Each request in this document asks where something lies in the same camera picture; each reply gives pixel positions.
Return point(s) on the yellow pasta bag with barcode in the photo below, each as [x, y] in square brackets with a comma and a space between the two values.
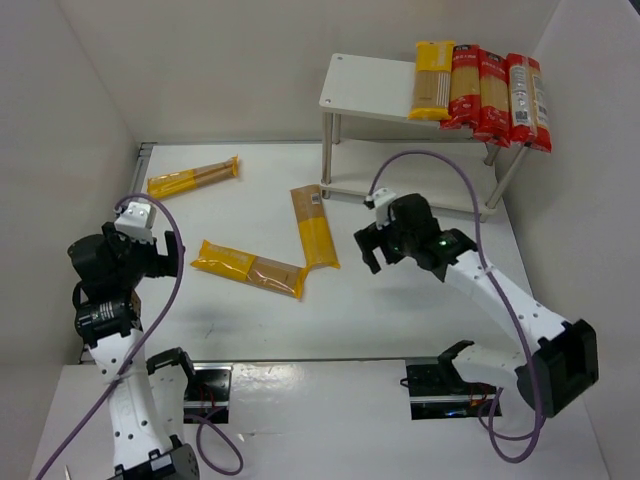
[315, 235]

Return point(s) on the yellow pasta bag on shelf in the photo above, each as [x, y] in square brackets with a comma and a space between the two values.
[432, 79]

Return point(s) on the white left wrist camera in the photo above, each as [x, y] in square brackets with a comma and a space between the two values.
[136, 221]

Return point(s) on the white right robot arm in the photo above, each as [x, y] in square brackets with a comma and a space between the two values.
[387, 281]

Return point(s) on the red pasta bag left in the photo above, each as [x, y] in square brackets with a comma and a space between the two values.
[464, 99]

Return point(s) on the aluminium table edge rail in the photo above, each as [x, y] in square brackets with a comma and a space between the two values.
[141, 166]

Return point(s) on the red pasta bag middle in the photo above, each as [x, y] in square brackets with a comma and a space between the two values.
[494, 117]

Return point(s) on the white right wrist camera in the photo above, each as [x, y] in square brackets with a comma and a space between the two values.
[379, 202]

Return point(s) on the yellow pasta bag far left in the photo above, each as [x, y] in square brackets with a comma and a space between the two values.
[176, 183]

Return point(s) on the red pasta bag right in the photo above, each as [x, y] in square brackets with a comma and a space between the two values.
[529, 119]

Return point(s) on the red pasta bag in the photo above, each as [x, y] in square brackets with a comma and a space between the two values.
[529, 119]
[464, 99]
[494, 117]

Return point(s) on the yellow pasta bag centre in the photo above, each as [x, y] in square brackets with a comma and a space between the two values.
[251, 269]

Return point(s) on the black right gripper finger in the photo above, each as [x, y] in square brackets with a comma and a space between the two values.
[171, 263]
[368, 240]

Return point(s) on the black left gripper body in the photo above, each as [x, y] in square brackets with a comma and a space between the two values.
[163, 257]

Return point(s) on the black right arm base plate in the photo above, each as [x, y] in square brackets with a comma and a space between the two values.
[431, 398]

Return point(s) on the white two-tier shelf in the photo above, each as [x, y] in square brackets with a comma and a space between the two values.
[368, 141]

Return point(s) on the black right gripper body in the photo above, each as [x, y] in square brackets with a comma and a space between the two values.
[378, 240]

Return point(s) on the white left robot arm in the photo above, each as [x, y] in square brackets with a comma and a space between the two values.
[110, 326]

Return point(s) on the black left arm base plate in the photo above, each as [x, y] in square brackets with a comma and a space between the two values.
[208, 392]

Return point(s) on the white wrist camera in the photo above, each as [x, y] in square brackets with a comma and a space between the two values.
[136, 221]
[379, 202]

